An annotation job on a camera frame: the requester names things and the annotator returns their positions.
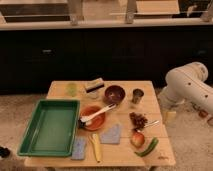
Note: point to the bunch of dark grapes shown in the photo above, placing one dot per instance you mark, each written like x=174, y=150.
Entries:
x=138, y=120

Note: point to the black object on floor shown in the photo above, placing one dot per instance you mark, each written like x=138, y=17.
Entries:
x=4, y=152

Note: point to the orange bowl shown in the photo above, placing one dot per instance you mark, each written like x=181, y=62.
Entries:
x=96, y=123

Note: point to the yellow banana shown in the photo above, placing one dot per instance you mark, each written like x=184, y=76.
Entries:
x=95, y=140

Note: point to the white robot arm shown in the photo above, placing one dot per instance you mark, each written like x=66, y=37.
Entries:
x=185, y=83

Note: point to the metal cup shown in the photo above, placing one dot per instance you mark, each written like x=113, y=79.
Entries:
x=137, y=96

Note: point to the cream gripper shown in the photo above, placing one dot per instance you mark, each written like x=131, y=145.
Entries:
x=168, y=116

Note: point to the grey cloth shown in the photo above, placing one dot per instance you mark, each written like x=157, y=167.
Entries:
x=112, y=135

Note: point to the wooden table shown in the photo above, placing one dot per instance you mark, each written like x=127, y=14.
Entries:
x=121, y=155

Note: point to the red apple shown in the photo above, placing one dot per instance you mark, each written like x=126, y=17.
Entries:
x=137, y=139

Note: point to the white spatula black handle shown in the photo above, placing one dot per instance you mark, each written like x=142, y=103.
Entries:
x=83, y=121

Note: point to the purple bowl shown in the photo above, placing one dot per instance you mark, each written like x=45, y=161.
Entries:
x=114, y=94

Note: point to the green translucent cup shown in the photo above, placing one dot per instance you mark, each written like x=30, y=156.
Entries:
x=72, y=89

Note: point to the blue sponge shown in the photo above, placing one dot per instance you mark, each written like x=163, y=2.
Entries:
x=79, y=147

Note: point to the green plastic tray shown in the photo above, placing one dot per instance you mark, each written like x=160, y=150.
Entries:
x=51, y=129

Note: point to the metal spoon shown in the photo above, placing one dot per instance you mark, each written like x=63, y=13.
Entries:
x=148, y=125

